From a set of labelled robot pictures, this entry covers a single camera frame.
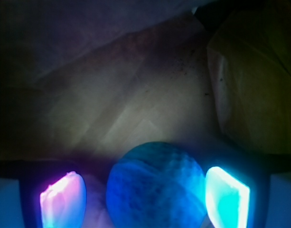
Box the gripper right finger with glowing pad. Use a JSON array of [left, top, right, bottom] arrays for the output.
[[205, 155, 291, 228]]

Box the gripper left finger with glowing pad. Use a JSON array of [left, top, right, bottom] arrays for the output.
[[0, 161, 86, 228]]

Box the blue textured ball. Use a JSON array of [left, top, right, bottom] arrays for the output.
[[106, 142, 207, 228]]

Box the brown paper bag liner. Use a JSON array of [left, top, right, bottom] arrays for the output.
[[0, 0, 291, 162]]

